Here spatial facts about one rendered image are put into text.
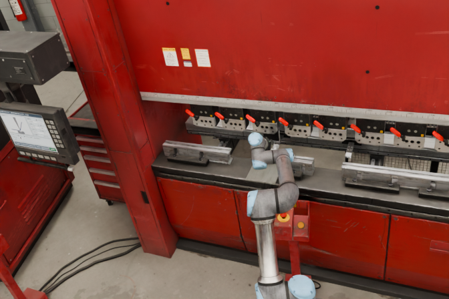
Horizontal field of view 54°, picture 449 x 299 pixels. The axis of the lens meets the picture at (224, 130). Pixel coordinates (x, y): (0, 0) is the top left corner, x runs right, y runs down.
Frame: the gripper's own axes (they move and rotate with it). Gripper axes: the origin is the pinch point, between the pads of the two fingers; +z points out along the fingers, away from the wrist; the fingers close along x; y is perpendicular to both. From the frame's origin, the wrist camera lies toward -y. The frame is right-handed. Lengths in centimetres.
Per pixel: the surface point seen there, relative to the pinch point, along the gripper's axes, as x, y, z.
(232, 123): 24.7, 15.5, -8.5
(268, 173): -2.2, -11.5, -3.3
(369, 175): -57, -2, 13
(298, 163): -15.9, -0.9, 11.0
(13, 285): 164, -113, -3
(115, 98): 88, 16, -43
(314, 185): -27.0, -12.9, 11.9
